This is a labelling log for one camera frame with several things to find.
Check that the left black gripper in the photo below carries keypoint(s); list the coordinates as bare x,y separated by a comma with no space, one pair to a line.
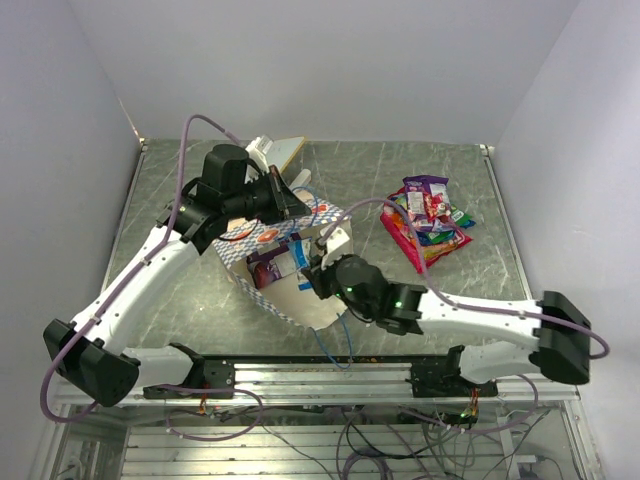
285,202

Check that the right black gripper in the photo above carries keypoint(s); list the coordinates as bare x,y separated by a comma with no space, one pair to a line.
318,277

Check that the blue snack bag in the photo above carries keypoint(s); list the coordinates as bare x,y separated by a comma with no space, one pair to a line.
433,233

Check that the blue white snack pack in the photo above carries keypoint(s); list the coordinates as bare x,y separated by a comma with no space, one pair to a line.
300,251

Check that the purple snack pack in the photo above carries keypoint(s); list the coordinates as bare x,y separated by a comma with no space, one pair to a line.
416,190
271,266

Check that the pink snack bag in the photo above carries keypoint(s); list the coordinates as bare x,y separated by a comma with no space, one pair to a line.
415,259

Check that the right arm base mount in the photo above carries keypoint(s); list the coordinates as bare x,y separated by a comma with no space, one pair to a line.
429,377

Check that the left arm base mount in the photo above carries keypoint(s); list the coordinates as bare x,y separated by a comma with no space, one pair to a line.
211,374

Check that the aluminium frame rail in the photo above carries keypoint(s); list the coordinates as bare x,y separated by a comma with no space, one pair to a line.
297,384

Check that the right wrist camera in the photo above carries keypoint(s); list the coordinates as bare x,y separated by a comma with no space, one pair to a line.
332,247

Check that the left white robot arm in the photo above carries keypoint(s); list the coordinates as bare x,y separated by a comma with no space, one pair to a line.
90,351

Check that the red snack pack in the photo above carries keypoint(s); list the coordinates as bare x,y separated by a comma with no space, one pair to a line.
438,203

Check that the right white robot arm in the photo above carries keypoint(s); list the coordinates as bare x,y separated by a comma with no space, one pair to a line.
550,336

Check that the white marker eraser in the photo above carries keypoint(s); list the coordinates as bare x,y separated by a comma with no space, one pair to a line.
301,180

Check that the blue checkered paper bag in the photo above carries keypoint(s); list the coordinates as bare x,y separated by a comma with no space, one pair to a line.
282,298

